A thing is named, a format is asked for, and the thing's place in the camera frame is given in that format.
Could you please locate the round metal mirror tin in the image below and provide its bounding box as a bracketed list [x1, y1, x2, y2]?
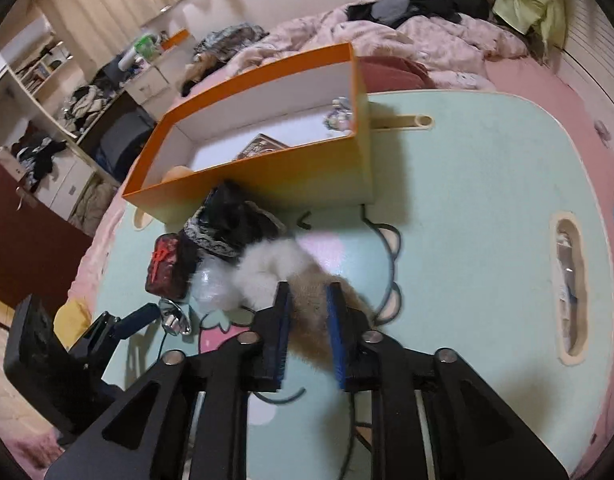
[158, 298, 192, 336]

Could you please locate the clear bubble wrap bag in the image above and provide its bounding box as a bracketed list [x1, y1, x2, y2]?
[190, 255, 241, 313]

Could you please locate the red charm packet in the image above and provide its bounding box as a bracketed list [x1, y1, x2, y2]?
[144, 233, 185, 300]

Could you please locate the tan plush toy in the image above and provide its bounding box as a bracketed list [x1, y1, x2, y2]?
[287, 263, 373, 372]

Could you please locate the black lace fabric pouch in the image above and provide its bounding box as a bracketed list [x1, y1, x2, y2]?
[180, 180, 286, 264]

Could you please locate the white fluffy pompom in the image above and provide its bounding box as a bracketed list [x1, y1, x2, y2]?
[232, 238, 318, 311]

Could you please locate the orange gradient cardboard box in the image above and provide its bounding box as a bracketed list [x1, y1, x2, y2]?
[123, 44, 374, 223]

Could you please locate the dark red pillow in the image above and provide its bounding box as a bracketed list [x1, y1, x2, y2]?
[358, 55, 436, 93]

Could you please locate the patterned clothes heap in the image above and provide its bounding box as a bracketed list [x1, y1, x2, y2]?
[178, 23, 268, 96]

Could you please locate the dark clothes pile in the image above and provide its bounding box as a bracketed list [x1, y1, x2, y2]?
[346, 0, 494, 29]

